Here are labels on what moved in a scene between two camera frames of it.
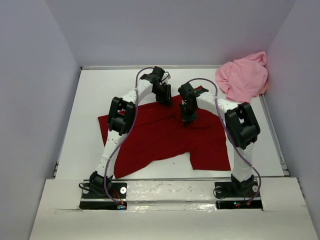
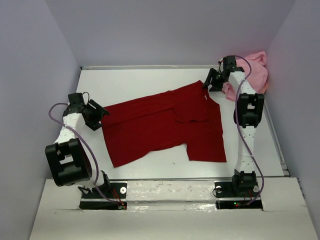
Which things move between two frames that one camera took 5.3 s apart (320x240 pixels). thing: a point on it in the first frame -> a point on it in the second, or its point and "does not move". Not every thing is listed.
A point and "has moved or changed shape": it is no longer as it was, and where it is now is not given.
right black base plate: [225, 189] does not move
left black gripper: [165, 99] -> [94, 125]
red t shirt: [159, 136] has moved or changed shape
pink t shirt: [243, 79] does not move
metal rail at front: [163, 179] does not move
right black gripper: [186, 119] -> [210, 74]
